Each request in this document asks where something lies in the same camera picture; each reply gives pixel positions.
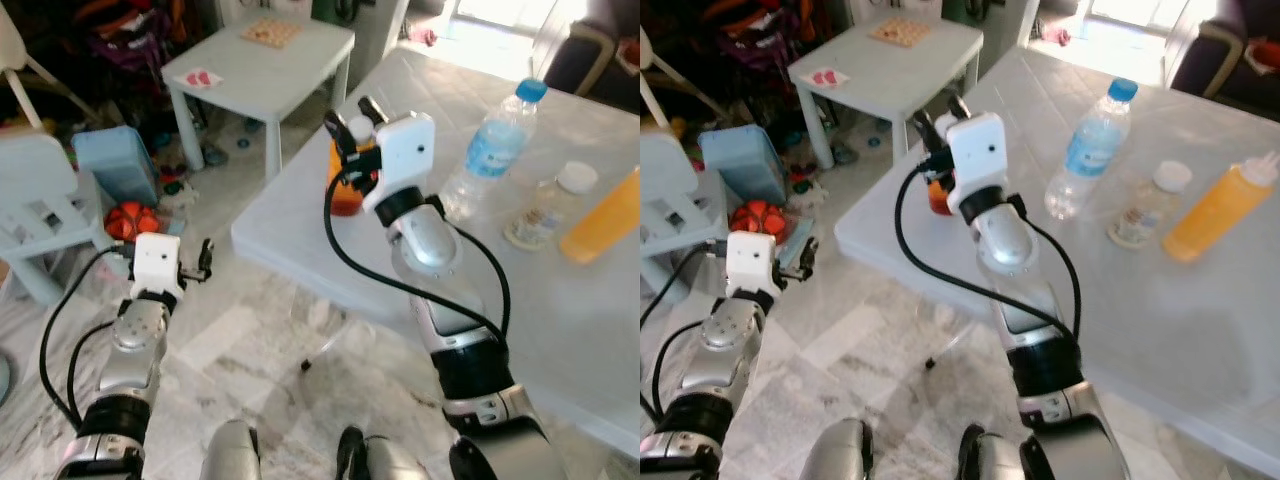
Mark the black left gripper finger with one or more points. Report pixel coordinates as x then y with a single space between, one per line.
206 258
808 256

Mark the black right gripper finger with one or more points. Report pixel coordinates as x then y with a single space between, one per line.
927 130
336 132
959 106
373 110

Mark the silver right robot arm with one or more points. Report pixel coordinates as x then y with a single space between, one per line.
1005 240
430 240

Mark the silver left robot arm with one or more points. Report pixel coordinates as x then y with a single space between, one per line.
135 340
725 340

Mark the white plastic child table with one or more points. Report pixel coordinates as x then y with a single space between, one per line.
900 75
270 75

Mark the orange red ball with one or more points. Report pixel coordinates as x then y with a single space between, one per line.
760 216
132 220

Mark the tan checkered board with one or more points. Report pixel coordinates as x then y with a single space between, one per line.
898 32
270 33

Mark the white card red hearts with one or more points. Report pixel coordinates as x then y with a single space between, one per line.
202 78
828 77

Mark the light blue plastic bin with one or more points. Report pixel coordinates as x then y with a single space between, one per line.
742 165
115 165

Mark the clear water bottle blue cap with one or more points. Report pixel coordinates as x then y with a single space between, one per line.
1090 150
490 150

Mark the light blue child chair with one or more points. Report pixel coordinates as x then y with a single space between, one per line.
670 170
40 170

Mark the grey left robot leg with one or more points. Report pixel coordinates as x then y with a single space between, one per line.
838 455
232 455

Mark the grey robot leg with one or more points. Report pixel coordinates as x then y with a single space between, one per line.
232 455
995 460
838 455
385 460

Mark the orange squeeze bottle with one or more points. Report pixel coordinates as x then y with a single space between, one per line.
605 225
1215 215

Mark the small clear jar white lid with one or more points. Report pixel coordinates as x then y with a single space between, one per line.
1148 210
550 210

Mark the dark armchair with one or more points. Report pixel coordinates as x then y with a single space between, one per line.
1230 60
600 50

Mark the large white plastic table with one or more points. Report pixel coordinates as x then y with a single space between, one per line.
1180 340
560 330

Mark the grey right robot leg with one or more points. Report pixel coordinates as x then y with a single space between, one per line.
995 460
385 460

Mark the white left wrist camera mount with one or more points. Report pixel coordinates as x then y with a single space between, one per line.
752 262
158 262

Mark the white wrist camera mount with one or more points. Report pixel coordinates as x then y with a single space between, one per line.
978 155
405 155
752 262
158 262

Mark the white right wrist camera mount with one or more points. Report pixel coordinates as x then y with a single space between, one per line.
978 155
405 155

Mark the white chair frame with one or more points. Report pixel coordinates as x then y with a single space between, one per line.
660 80
25 75

